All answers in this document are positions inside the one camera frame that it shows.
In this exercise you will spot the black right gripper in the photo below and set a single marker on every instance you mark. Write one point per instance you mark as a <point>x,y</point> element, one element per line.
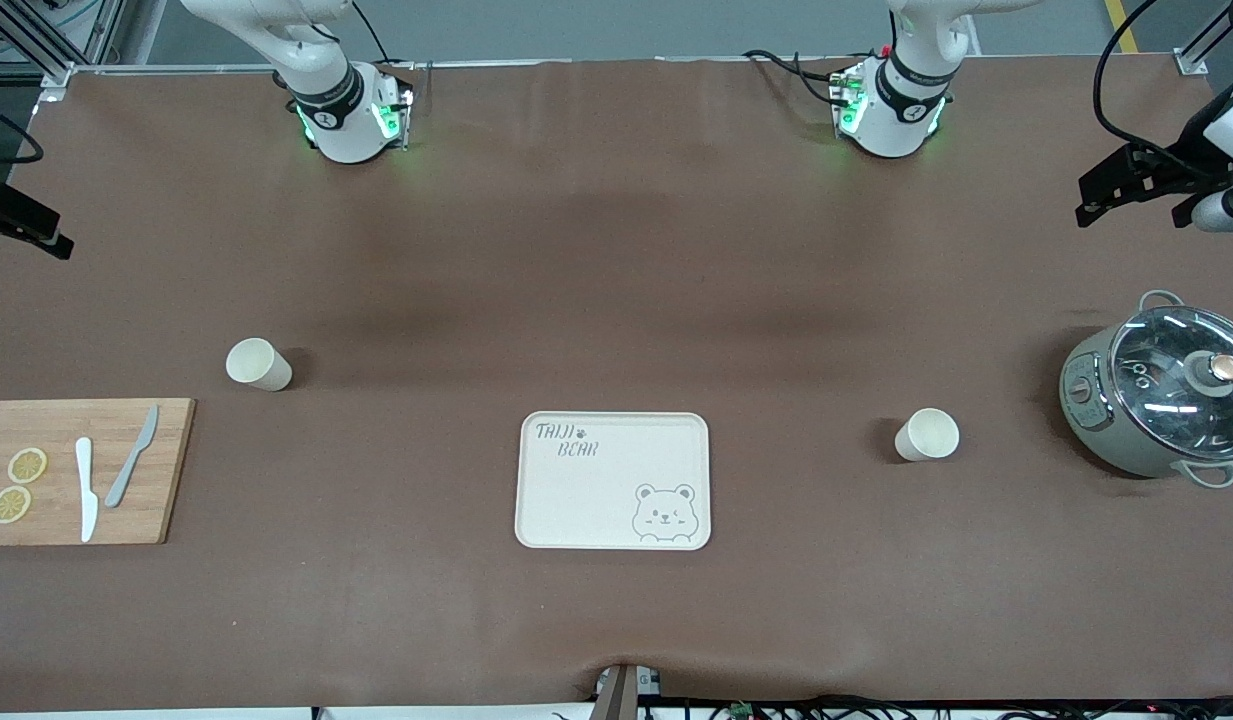
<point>6,213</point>

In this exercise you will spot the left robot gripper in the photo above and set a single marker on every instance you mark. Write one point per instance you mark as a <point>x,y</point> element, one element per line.
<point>1192,147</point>

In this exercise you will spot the white plastic cup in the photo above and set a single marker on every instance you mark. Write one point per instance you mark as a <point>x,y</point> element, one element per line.
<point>261,368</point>
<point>926,437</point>

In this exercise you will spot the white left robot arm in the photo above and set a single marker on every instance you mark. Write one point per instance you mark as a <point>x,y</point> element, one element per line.
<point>891,125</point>

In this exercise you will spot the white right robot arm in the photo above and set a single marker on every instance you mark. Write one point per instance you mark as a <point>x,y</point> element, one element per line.
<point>341,135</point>

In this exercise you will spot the white bear print tray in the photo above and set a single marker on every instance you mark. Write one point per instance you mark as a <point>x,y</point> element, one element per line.
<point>596,500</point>

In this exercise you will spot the grey electric cooking pot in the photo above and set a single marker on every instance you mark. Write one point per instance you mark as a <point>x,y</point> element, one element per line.
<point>1096,420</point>

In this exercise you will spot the yellow lemon slice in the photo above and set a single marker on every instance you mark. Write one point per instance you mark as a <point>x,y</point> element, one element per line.
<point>11,504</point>
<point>27,465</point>

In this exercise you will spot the grey plastic knife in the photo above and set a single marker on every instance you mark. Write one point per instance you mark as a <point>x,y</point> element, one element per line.
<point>125,475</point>

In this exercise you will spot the white plastic knife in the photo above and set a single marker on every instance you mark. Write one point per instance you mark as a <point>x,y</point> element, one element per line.
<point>88,510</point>

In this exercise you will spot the wooden cutting board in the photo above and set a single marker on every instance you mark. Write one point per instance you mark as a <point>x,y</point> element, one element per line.
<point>166,500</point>

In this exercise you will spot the brown table cover mat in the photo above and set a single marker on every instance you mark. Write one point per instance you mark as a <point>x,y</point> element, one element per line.
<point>616,250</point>

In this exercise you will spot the aluminium frame profile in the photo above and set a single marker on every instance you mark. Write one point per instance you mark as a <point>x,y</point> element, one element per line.
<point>51,75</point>
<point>1191,62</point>

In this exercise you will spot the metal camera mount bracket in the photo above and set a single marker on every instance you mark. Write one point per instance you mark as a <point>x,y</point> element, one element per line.
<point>621,695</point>

